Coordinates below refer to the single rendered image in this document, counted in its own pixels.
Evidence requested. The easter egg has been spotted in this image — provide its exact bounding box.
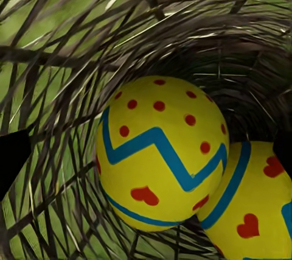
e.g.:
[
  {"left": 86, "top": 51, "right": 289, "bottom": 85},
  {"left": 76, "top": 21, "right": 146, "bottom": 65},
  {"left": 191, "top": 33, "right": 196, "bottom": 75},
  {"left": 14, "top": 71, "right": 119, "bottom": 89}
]
[
  {"left": 96, "top": 75, "right": 230, "bottom": 233},
  {"left": 196, "top": 141, "right": 292, "bottom": 260}
]

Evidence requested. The wicker basket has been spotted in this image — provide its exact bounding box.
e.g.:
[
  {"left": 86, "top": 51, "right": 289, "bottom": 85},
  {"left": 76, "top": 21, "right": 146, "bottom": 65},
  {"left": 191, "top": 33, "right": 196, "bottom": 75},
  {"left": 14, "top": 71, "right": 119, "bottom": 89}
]
[{"left": 0, "top": 0, "right": 292, "bottom": 260}]

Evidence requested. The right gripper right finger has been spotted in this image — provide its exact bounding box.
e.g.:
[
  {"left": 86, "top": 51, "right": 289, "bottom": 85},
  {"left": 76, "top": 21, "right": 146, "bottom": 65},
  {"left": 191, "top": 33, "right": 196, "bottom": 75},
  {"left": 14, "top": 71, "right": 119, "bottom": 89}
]
[{"left": 273, "top": 129, "right": 292, "bottom": 179}]

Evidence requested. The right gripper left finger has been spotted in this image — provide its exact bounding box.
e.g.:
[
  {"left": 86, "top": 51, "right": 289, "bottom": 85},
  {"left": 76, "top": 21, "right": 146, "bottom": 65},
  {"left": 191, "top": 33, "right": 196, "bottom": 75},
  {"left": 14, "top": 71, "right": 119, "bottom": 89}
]
[{"left": 0, "top": 130, "right": 32, "bottom": 203}]

